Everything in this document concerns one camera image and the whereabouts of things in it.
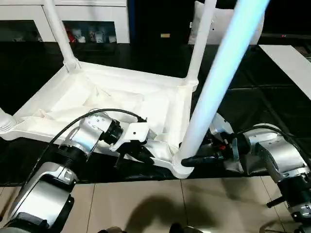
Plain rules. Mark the small white jar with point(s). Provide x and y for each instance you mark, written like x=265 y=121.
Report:
x=111 y=39

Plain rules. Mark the black work mat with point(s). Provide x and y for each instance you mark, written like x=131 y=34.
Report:
x=255 y=97

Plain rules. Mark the white sideboard cabinet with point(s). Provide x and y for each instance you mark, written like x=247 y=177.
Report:
x=85 y=14

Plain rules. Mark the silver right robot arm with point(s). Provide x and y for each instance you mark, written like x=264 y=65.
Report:
x=274 y=155

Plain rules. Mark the white flat board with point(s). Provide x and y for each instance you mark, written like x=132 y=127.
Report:
x=289 y=70

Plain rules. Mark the black floor stand foot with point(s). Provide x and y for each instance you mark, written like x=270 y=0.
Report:
x=275 y=202

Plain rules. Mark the white plastic table top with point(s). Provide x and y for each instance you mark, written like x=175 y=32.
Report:
x=109 y=97

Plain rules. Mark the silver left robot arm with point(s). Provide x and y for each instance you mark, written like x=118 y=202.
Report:
x=60 y=165

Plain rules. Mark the black sofa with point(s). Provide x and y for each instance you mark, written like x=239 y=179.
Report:
x=158 y=19

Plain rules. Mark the grey cushion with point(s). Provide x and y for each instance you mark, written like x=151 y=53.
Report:
x=243 y=24

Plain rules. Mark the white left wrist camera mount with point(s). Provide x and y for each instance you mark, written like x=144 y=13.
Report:
x=136 y=132

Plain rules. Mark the small tan label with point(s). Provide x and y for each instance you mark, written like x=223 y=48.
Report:
x=165 y=35

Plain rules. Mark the black television with red logo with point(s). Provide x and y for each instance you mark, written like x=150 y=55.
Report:
x=286 y=37

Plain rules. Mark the red packet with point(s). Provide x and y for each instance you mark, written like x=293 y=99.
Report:
x=70 y=36

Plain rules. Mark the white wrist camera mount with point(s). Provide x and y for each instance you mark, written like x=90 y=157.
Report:
x=221 y=126
x=136 y=132

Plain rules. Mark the black robot right foot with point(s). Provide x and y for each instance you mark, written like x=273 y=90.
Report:
x=184 y=228

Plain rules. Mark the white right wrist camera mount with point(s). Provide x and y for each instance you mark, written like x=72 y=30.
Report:
x=221 y=126

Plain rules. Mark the white plastic table leg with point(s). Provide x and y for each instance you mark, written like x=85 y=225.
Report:
x=60 y=31
x=6 y=121
x=218 y=72
x=201 y=36

